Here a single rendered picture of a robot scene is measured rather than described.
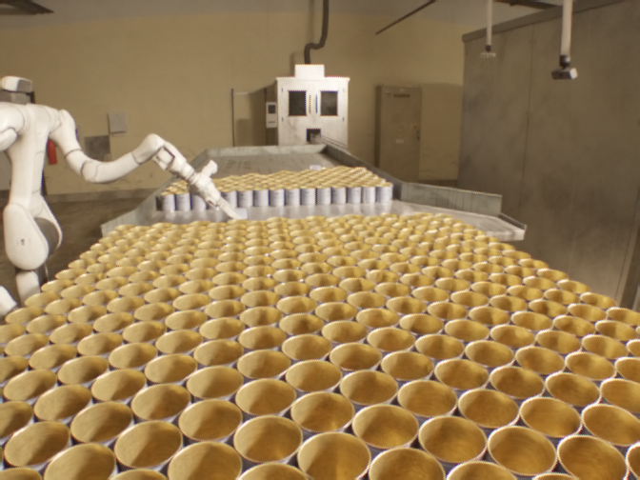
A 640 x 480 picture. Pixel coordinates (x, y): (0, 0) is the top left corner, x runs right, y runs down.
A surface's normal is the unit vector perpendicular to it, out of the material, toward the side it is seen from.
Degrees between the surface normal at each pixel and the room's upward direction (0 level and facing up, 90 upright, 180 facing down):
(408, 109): 90
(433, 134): 90
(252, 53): 90
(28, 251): 90
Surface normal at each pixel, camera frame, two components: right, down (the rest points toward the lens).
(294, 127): 0.15, 0.30
